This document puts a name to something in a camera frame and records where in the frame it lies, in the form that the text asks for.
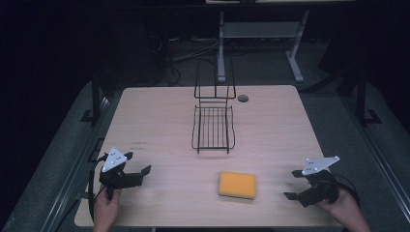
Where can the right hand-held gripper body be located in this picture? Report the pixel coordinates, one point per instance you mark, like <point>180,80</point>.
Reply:
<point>324,188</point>

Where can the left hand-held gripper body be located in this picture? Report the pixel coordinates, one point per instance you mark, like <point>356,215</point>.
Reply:
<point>118,179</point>

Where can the yellow sponge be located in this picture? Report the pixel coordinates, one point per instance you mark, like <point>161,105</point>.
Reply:
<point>237,184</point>

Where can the person's right hand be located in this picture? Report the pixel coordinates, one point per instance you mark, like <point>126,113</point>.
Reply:
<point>345,206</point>

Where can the person's left hand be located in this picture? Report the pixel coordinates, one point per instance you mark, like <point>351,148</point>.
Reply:
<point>105,211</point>

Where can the white metal stand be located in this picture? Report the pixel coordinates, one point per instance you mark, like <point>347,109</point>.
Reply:
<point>257,30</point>

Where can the grey metal rail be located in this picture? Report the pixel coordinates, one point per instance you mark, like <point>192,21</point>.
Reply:
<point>380,154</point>
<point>74,170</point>

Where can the black metal post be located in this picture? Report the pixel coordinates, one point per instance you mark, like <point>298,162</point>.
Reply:
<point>95,96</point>
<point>361,96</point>

